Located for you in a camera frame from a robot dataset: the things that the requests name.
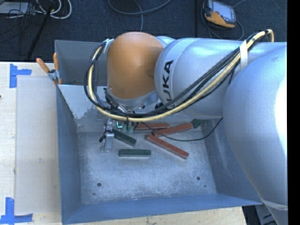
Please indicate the red-brown flat block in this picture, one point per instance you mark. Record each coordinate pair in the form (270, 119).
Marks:
(167, 146)
(174, 129)
(152, 126)

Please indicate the grey metal bin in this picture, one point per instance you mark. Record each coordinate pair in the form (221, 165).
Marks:
(145, 177)

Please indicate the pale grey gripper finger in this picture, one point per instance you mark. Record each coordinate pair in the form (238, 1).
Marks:
(108, 140)

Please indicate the black cylinder on white bracket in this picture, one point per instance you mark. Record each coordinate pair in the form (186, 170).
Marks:
(159, 106)

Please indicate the dark green flat block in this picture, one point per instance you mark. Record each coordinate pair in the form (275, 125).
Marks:
(198, 123)
(134, 153)
(125, 137)

